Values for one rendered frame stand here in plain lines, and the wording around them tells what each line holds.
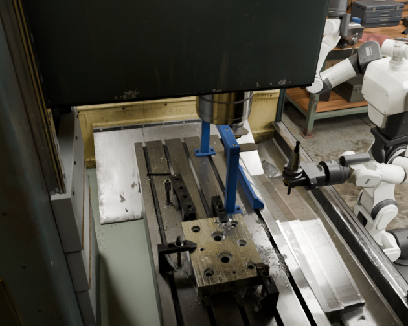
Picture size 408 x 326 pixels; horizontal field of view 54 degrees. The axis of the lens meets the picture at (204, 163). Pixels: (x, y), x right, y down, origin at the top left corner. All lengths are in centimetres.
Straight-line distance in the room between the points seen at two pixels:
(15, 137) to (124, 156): 147
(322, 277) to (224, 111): 90
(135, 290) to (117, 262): 17
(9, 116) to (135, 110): 155
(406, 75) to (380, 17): 253
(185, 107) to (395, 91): 110
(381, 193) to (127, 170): 131
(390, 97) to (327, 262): 72
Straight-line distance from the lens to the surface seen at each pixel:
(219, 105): 107
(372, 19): 424
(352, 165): 147
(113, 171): 216
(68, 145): 115
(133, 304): 172
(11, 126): 75
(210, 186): 178
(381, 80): 183
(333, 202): 195
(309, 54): 104
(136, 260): 186
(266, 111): 246
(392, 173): 159
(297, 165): 135
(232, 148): 144
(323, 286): 171
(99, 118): 227
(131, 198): 208
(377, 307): 179
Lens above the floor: 202
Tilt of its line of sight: 36 degrees down
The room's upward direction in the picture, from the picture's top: 1 degrees clockwise
